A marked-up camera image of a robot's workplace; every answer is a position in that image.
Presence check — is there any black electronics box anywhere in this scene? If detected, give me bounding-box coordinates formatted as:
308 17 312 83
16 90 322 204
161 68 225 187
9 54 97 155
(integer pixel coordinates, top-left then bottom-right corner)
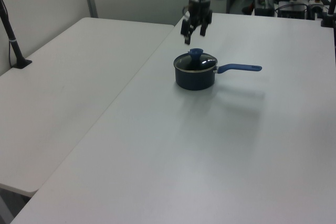
254 0 278 17

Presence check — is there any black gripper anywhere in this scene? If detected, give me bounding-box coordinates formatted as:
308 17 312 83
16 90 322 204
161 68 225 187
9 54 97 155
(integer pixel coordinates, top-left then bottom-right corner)
180 0 213 45

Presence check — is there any black camera pole with white tie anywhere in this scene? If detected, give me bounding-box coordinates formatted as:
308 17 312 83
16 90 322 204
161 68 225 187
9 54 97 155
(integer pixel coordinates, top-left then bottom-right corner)
0 0 33 69

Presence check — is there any glass lid with blue knob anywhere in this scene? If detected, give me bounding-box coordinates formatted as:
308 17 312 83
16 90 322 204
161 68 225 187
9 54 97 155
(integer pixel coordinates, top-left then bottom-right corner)
173 48 218 73

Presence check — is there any dark blue saucepan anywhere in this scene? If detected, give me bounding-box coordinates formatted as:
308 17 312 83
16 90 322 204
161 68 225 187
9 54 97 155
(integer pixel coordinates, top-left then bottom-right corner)
173 52 263 91

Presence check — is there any black power unit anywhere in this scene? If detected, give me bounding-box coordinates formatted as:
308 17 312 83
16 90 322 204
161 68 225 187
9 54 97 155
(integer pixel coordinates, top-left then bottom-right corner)
277 3 309 19

